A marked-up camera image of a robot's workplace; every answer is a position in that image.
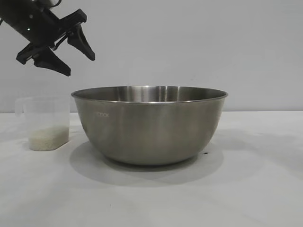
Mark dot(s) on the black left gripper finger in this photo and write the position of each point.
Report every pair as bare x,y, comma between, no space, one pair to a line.
81,42
53,62

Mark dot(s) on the clear plastic measuring cup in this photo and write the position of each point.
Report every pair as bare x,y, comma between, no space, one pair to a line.
42,111

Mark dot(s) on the stainless steel mixing bowl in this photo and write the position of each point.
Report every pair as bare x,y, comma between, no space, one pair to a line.
149,132

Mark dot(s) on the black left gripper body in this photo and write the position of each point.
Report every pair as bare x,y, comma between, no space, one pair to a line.
33,23

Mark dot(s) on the white uncooked rice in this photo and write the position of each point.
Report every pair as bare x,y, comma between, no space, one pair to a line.
47,139

